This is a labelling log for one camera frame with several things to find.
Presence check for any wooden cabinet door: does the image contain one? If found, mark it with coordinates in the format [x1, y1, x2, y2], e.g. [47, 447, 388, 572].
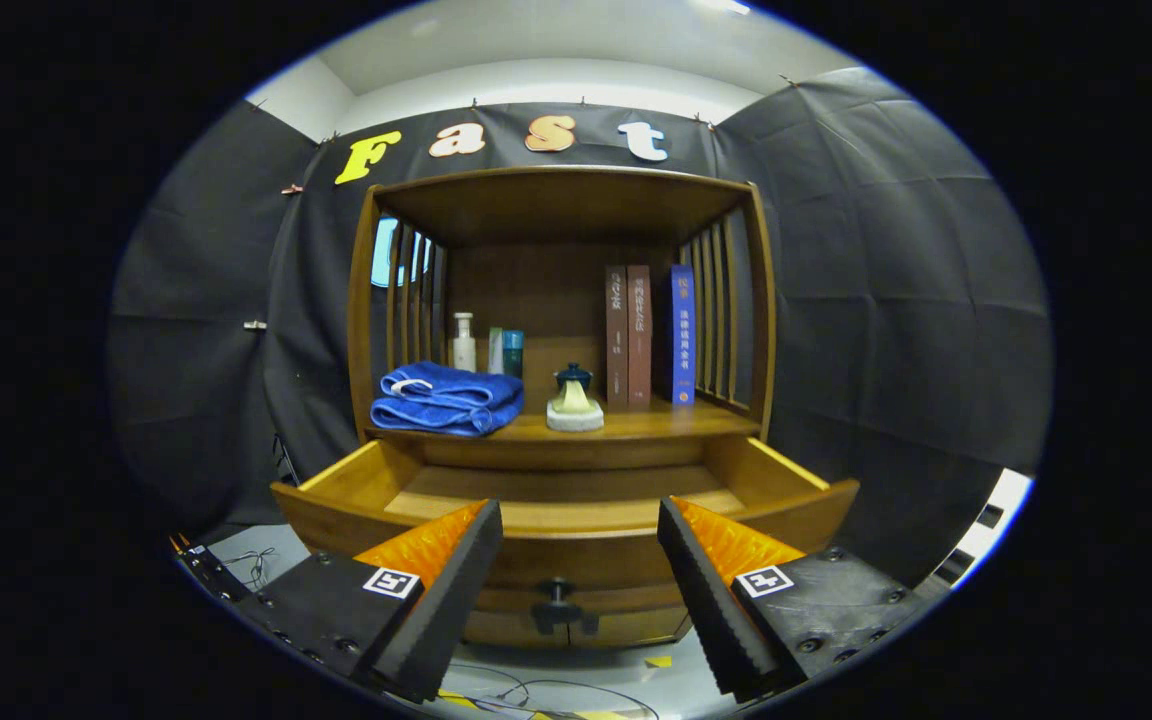
[463, 608, 549, 649]
[584, 610, 692, 648]

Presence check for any reddish brown book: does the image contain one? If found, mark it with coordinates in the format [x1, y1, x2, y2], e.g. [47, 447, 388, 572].
[627, 265, 653, 406]

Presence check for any black backdrop cloth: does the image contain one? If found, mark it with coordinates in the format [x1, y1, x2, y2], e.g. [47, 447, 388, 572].
[108, 65, 1052, 591]

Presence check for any dark brown book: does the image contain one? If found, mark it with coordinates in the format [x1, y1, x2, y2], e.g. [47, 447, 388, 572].
[605, 265, 630, 406]

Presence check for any folded blue towel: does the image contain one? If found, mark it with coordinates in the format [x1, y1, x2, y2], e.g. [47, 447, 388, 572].
[370, 361, 525, 437]

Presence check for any wooden drawer with black knob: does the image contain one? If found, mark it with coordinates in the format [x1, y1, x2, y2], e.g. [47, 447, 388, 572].
[271, 435, 861, 636]

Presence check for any green soap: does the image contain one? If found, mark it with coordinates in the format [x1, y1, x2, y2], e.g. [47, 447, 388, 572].
[546, 380, 605, 433]

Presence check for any wooden cabinet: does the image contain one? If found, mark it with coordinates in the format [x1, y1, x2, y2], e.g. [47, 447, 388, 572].
[346, 165, 777, 649]

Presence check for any black device with orange wires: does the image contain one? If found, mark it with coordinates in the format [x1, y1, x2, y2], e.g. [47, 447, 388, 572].
[171, 535, 249, 603]

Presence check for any wooden countertop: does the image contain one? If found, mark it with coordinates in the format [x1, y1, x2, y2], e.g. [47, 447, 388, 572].
[366, 395, 762, 444]

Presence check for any blue book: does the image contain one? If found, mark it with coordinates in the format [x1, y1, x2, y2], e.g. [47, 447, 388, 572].
[670, 264, 697, 406]

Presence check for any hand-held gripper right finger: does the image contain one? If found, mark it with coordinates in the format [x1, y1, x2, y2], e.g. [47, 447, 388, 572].
[656, 495, 927, 704]

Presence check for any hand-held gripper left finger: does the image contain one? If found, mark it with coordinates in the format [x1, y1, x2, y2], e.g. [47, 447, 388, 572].
[241, 498, 504, 704]

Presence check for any black floor cable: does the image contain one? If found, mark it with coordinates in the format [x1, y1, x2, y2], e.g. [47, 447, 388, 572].
[441, 662, 659, 720]

